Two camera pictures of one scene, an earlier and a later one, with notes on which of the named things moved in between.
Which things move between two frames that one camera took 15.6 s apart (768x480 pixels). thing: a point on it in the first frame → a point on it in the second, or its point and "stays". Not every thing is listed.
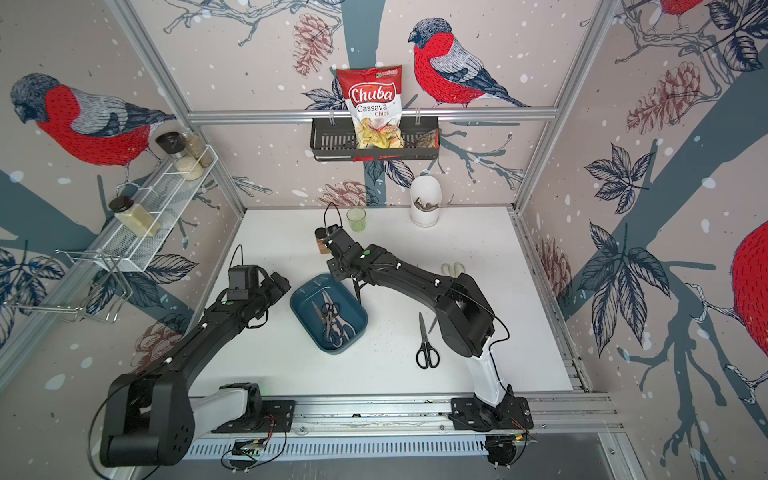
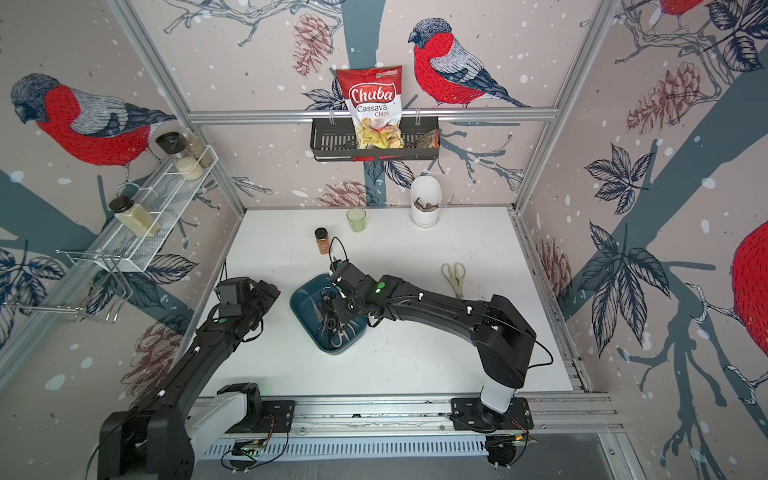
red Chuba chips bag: [374, 98] stays
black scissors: [426, 355] → [325, 302]
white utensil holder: [425, 201] stays
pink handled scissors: [331, 327] → [338, 333]
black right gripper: [331, 268] → [338, 310]
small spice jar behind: [196, 148] stays
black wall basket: [335, 141] stays
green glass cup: [356, 217] stays
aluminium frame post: [158, 67] stays
